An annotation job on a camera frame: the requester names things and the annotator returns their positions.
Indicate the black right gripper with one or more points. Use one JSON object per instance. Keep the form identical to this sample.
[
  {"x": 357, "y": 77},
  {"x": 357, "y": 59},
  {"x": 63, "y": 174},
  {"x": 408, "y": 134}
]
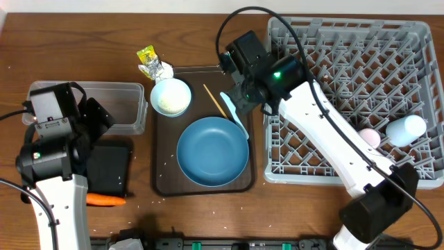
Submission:
[{"x": 241, "y": 105}]

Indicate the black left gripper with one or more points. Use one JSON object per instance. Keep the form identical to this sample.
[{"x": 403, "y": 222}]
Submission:
[{"x": 100, "y": 118}]

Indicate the blue plate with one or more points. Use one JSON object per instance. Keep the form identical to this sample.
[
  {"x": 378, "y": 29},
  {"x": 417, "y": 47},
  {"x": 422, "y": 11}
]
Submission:
[{"x": 212, "y": 152}]

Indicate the pink plastic cup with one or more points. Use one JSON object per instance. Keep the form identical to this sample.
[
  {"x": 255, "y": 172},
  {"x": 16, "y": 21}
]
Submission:
[{"x": 370, "y": 136}]

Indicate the light blue plastic cup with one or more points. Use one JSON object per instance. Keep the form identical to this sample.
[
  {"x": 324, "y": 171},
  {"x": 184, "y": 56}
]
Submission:
[{"x": 404, "y": 131}]

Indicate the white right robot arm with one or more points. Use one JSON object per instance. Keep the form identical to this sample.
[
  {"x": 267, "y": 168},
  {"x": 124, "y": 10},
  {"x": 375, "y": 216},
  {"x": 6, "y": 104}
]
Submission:
[{"x": 381, "y": 192}]

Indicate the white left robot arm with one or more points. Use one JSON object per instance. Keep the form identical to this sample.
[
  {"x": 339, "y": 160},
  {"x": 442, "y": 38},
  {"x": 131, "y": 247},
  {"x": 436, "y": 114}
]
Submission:
[{"x": 61, "y": 215}]

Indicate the grey dishwasher rack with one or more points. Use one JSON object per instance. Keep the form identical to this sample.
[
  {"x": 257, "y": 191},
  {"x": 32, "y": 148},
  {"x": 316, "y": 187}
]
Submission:
[{"x": 374, "y": 72}]

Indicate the light blue plastic knife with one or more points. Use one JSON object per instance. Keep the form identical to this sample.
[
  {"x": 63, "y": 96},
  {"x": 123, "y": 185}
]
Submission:
[{"x": 233, "y": 111}]

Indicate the wooden chopstick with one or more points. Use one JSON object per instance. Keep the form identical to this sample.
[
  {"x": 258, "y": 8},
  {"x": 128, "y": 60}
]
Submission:
[{"x": 215, "y": 102}]

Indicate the clear plastic bin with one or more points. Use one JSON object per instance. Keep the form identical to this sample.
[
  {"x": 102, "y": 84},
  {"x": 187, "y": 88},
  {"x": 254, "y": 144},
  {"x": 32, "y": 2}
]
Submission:
[{"x": 124, "y": 101}]

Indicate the brown serving tray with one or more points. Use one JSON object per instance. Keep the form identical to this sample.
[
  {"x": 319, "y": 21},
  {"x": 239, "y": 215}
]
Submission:
[{"x": 168, "y": 179}]

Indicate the black bin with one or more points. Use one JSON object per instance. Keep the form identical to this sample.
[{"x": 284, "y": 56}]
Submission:
[{"x": 107, "y": 170}]

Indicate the orange carrot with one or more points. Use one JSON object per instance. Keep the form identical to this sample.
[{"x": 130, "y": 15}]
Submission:
[{"x": 104, "y": 200}]

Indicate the light blue rice bowl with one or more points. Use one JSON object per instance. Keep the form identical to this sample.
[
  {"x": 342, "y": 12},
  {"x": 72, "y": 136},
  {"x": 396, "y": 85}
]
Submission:
[{"x": 170, "y": 97}]

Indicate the crumpled snack wrapper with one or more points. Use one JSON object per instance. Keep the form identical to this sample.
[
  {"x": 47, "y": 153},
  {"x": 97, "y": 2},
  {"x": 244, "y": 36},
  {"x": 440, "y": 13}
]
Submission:
[{"x": 151, "y": 65}]

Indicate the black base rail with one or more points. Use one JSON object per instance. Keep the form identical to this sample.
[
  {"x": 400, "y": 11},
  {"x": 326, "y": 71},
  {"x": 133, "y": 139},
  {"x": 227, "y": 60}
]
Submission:
[{"x": 178, "y": 241}]

